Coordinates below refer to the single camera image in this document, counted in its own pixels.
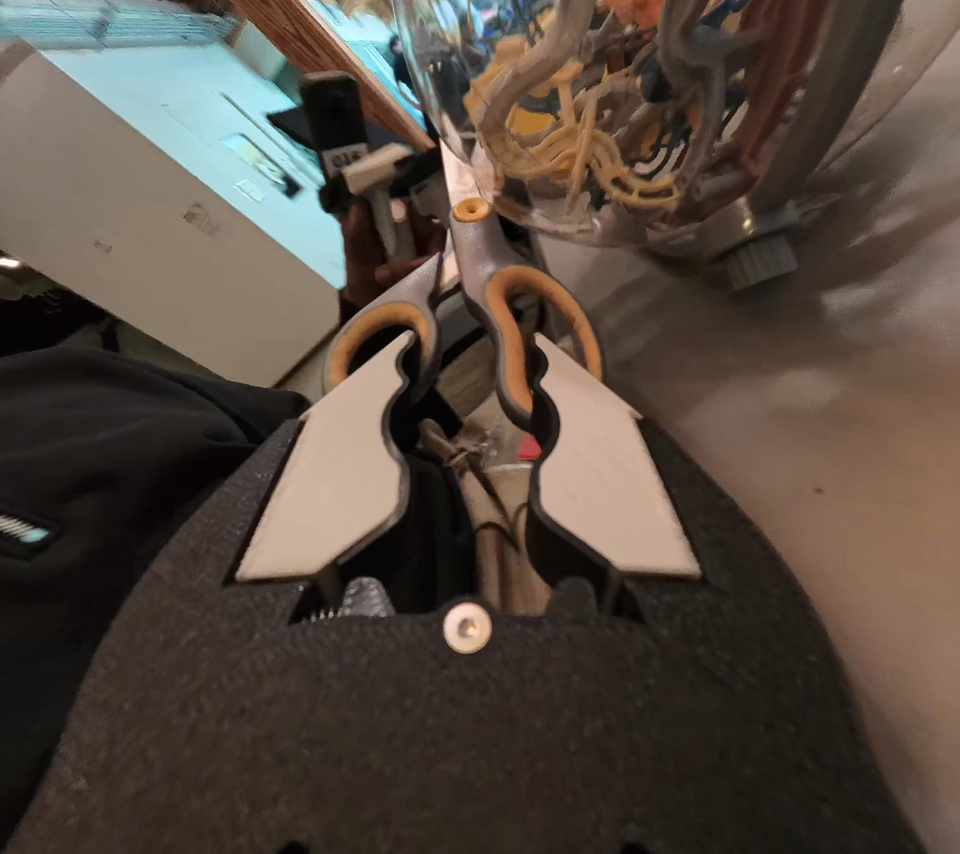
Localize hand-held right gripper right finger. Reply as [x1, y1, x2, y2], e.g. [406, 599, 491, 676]
[525, 333, 704, 579]

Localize wooden post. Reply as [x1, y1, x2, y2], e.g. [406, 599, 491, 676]
[129, 0, 438, 152]

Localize clear plastic maze ball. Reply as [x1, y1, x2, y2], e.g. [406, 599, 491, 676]
[384, 0, 960, 294]

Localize grey yellow scissors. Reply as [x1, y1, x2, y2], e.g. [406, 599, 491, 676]
[322, 138, 606, 437]

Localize person's black jacket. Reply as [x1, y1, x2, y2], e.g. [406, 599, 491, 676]
[0, 343, 310, 818]

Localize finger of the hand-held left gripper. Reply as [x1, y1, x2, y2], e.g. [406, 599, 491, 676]
[396, 178, 447, 263]
[339, 144, 417, 258]

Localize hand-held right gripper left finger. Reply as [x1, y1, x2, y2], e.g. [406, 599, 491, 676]
[234, 331, 420, 584]

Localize person's left hand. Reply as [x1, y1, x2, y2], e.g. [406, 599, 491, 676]
[339, 196, 451, 305]

